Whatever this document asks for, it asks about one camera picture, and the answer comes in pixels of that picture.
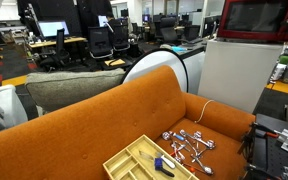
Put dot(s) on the red microwave oven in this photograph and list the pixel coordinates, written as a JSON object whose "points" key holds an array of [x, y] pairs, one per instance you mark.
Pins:
{"points": [[265, 20]]}

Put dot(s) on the white cabinet under microwave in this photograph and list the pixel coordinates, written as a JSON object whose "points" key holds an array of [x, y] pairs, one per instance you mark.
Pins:
{"points": [[236, 73]]}

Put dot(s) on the silver measuring spoon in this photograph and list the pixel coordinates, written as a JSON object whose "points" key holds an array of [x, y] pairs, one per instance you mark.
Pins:
{"points": [[166, 136]]}

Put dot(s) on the black office chair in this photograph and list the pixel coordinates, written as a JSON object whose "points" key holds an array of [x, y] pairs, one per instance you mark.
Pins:
{"points": [[99, 42]]}

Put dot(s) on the wooden cutlery tray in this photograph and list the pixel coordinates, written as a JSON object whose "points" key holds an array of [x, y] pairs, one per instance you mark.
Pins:
{"points": [[136, 162]]}

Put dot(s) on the blue black brush tool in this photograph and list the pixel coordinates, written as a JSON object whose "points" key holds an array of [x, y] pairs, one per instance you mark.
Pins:
{"points": [[158, 164]]}

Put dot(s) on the orange fabric sofa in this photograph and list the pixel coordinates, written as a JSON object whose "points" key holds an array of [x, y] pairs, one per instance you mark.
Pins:
{"points": [[73, 143]]}

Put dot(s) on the wooden office desk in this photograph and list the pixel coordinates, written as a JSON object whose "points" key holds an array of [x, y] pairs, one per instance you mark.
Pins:
{"points": [[50, 43]]}

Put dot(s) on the grey sofa cushion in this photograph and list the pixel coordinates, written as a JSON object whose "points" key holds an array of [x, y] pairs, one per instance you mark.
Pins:
{"points": [[52, 91]]}

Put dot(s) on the silver long spoon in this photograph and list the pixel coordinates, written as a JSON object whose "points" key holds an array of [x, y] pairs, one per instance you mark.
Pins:
{"points": [[206, 169]]}

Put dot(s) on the lit computer monitor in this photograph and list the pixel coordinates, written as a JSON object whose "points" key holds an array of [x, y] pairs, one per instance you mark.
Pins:
{"points": [[50, 28]]}

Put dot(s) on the black orange clamp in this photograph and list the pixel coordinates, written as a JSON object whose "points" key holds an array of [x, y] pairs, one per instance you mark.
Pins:
{"points": [[248, 139]]}

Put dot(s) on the blue handled utensil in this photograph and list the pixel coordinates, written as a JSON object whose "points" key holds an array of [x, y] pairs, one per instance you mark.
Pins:
{"points": [[179, 137]]}

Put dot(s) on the white handled knife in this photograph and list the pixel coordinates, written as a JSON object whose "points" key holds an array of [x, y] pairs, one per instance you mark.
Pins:
{"points": [[166, 160]]}

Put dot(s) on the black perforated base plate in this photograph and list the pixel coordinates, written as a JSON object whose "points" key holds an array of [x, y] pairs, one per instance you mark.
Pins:
{"points": [[269, 161]]}

